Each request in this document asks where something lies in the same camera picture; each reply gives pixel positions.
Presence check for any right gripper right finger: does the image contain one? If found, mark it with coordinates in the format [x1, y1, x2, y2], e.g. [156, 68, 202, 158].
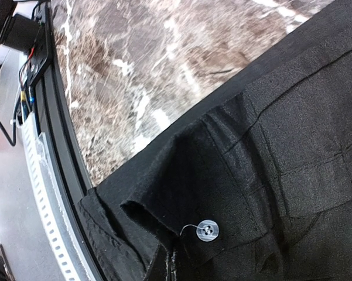
[170, 248, 190, 281]

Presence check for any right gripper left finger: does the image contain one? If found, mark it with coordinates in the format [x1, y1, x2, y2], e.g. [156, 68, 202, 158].
[144, 245, 171, 281]

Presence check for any black long sleeve shirt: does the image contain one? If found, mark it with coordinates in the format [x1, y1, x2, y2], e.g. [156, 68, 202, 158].
[78, 1, 352, 280]

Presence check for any black front rail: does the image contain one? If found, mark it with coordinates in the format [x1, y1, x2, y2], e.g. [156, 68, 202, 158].
[28, 2, 106, 280]

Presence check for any white slotted cable duct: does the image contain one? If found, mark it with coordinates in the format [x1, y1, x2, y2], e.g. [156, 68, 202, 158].
[21, 112, 79, 280]

